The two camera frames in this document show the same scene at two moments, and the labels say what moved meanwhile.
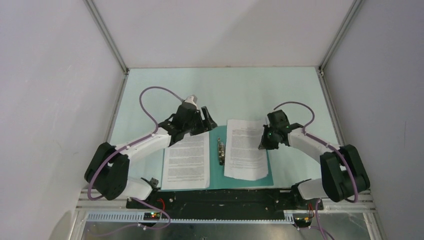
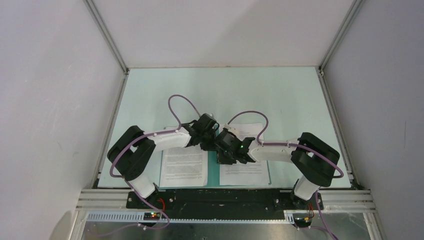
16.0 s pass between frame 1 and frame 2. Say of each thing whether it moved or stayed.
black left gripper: moved
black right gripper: moved
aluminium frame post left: stayed
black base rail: stayed
